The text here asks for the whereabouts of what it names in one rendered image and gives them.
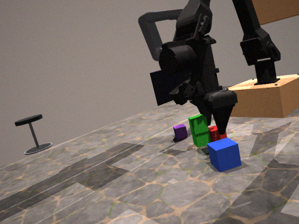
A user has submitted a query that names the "purple cube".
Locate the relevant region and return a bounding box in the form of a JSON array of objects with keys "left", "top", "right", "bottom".
[{"left": 173, "top": 124, "right": 188, "bottom": 139}]

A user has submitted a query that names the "blue cube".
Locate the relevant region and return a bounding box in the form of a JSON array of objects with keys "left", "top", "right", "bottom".
[{"left": 207, "top": 138, "right": 242, "bottom": 172}]

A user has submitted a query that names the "green block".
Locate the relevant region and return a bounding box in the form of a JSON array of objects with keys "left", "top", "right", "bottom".
[
  {"left": 188, "top": 114, "right": 209, "bottom": 135},
  {"left": 192, "top": 131, "right": 211, "bottom": 147}
]

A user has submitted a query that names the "red block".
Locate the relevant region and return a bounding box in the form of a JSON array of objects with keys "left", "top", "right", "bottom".
[{"left": 208, "top": 126, "right": 227, "bottom": 142}]

